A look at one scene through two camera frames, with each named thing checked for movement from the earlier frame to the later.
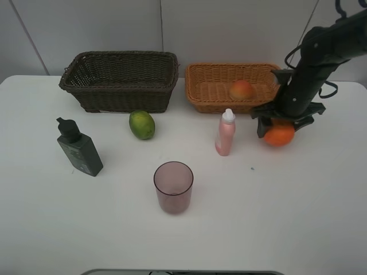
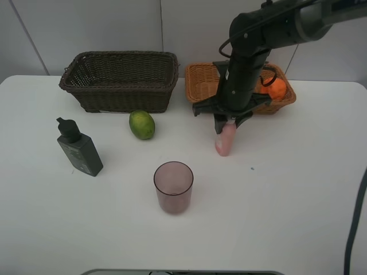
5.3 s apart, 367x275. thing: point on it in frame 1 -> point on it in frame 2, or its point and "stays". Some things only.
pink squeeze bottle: [226, 136] stays
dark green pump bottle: [79, 146] stays
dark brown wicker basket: [117, 81] stays
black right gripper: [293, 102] -> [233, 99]
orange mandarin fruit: [280, 133] -> [276, 90]
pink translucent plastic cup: [174, 181] stays
